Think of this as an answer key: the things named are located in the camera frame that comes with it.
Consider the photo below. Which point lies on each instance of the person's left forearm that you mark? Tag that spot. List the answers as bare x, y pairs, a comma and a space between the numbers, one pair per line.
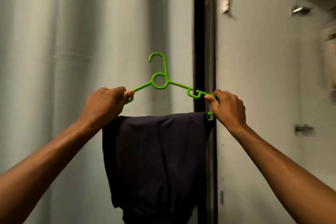
44, 168

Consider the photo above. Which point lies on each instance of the person's right hand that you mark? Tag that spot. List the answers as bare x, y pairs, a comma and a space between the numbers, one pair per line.
229, 111

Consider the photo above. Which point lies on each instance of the metal door hinge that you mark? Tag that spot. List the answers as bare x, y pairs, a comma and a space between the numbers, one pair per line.
221, 197

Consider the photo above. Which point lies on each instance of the white door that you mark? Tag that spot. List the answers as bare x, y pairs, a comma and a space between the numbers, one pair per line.
270, 95

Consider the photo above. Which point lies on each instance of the person's left hand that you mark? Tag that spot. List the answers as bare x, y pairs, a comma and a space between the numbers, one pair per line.
103, 107

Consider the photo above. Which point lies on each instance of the metal door latch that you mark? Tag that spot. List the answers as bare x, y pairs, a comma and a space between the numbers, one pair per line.
300, 10

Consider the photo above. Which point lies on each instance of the person's left thumb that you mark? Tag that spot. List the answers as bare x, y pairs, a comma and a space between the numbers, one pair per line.
128, 94

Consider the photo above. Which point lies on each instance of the person's right forearm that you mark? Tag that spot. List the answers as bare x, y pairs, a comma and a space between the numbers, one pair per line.
286, 176

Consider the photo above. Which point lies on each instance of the green plastic clothes hanger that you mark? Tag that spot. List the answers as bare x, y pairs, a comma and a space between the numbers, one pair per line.
160, 80

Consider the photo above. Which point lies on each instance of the dark navy folded garment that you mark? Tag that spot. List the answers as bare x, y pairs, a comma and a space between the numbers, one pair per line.
157, 166

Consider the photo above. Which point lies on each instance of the person's right thumb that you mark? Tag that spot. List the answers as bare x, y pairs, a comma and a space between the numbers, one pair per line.
210, 100

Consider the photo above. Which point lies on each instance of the grey curtain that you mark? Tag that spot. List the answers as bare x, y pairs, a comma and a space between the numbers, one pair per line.
78, 74

